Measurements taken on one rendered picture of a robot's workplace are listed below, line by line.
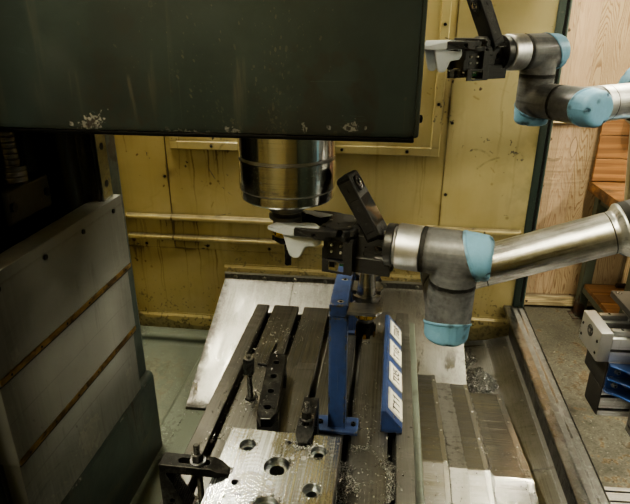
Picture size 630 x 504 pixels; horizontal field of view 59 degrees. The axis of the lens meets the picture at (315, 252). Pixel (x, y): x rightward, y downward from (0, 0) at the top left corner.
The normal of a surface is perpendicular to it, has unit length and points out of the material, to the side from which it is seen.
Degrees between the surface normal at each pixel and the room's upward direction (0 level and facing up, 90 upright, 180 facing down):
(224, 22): 90
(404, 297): 24
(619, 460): 0
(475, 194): 90
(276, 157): 90
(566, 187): 90
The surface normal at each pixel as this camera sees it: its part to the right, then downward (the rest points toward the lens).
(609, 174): -0.08, 0.38
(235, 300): -0.05, -0.69
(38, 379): 0.99, 0.05
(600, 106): 0.40, 0.35
